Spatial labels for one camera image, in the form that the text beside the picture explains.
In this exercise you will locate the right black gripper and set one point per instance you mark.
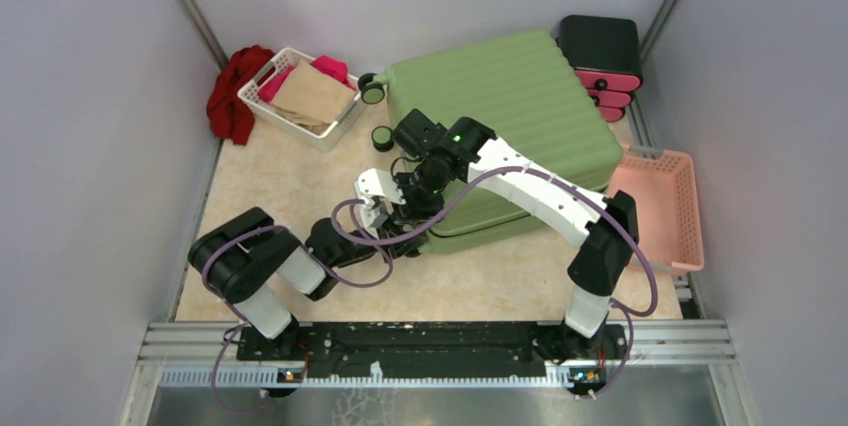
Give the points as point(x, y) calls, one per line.
point(413, 211)

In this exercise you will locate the green hard-shell suitcase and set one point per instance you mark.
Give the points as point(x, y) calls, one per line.
point(522, 87)

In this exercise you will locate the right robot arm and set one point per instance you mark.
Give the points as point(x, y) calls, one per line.
point(451, 162)

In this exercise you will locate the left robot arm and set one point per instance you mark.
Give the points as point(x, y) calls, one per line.
point(237, 259)

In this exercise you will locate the white plastic basket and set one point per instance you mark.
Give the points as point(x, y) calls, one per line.
point(263, 110)

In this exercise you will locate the tan folded cloth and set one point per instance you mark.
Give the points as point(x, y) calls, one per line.
point(310, 98)

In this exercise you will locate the pink folded cloth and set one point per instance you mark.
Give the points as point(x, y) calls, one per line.
point(324, 64)

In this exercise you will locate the red cloth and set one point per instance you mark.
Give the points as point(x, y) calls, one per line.
point(229, 117)

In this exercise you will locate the black pink drawer cabinet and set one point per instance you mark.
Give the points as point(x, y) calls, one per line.
point(605, 54)

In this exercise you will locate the pink plastic basket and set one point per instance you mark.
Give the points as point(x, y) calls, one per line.
point(663, 185)

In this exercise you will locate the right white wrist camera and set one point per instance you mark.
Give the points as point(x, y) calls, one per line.
point(375, 187)

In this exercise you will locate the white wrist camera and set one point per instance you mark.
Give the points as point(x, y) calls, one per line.
point(375, 187)
point(372, 216)

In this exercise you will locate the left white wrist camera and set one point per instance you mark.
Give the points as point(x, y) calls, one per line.
point(372, 216)

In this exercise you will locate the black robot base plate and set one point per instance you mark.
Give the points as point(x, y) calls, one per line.
point(433, 350)

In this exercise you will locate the aluminium frame rail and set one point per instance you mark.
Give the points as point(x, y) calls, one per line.
point(199, 354)

